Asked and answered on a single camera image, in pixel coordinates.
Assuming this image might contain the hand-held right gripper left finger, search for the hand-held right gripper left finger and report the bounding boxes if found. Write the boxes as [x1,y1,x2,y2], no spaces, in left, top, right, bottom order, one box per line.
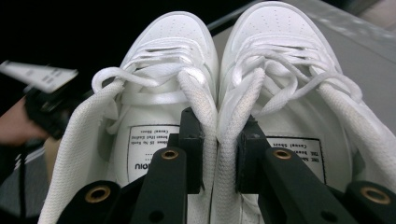
[130,106,205,224]

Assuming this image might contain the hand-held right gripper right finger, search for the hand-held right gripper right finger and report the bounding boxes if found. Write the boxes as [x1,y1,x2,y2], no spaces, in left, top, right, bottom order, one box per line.
[235,115,359,224]

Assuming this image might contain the white sneaker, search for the white sneaker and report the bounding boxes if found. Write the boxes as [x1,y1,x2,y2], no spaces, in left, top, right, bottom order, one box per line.
[36,10,220,224]
[211,0,396,224]

